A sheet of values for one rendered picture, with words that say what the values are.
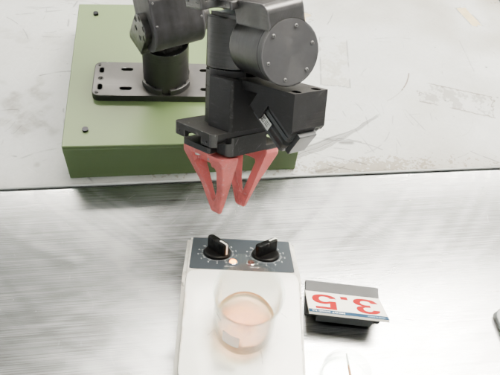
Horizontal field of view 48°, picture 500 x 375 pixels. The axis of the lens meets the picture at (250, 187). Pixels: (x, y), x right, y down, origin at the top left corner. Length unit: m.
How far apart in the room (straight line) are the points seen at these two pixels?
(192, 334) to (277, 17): 0.31
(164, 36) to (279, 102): 0.24
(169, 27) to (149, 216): 0.24
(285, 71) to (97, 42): 0.46
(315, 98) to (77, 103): 0.39
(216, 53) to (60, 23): 0.53
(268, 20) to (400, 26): 0.65
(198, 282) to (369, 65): 0.54
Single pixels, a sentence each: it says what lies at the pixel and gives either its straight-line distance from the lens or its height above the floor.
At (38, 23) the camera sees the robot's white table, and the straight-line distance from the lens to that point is 1.05.
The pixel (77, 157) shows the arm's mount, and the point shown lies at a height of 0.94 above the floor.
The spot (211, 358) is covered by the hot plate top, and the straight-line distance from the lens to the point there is 0.56.
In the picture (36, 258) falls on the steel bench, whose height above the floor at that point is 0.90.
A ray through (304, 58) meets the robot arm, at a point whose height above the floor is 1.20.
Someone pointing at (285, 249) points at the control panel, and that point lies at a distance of 0.67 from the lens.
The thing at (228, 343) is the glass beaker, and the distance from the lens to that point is 0.53.
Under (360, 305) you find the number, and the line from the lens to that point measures 0.68.
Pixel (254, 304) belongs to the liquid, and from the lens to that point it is 0.55.
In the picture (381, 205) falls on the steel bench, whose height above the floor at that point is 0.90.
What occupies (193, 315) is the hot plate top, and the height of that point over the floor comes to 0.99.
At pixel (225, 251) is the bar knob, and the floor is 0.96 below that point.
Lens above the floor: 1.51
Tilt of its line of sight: 53 degrees down
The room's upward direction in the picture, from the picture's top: 7 degrees clockwise
